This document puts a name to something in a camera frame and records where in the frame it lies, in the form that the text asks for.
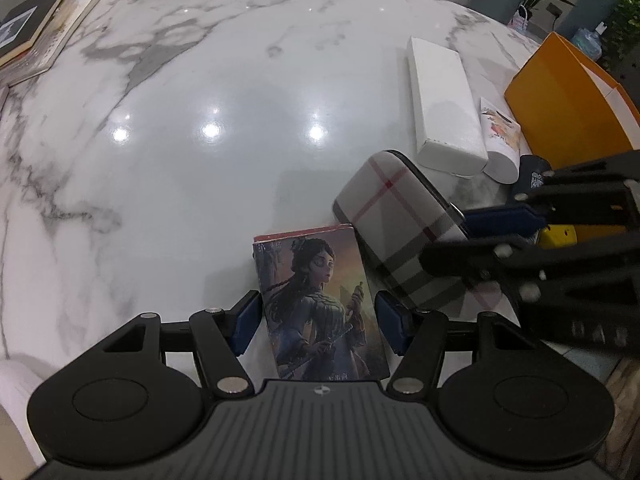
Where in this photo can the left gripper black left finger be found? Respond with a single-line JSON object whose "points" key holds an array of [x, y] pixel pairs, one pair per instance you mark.
{"points": [[147, 359]]}

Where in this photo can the white rectangular box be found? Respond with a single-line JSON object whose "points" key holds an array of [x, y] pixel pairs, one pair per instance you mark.
{"points": [[448, 135]]}

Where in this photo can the plaid glasses case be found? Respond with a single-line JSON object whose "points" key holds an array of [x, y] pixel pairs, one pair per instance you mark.
{"points": [[396, 212]]}

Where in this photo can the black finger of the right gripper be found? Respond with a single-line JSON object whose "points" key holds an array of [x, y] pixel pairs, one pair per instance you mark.
{"points": [[504, 220], [508, 262]]}

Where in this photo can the colourful woven basket bag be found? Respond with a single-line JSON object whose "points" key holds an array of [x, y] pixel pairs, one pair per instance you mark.
{"points": [[521, 19]]}

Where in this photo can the Vaseline lotion tube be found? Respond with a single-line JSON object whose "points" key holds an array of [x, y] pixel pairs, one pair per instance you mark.
{"points": [[502, 138]]}

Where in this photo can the black cover book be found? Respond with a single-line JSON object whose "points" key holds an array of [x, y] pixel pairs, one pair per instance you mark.
{"points": [[22, 26]]}

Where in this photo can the orange cardboard storage box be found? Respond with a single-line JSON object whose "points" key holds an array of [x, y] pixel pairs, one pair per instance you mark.
{"points": [[570, 110]]}

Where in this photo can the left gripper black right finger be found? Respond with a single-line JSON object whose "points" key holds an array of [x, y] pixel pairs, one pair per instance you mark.
{"points": [[489, 358]]}

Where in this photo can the water jug bottle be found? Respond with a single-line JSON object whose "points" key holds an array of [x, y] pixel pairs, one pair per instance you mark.
{"points": [[589, 41]]}

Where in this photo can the yellow plastic toy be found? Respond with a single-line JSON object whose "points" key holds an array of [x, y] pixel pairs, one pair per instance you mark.
{"points": [[557, 236]]}

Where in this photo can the illustrated character card pack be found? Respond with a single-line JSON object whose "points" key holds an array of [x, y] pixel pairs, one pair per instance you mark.
{"points": [[318, 306]]}

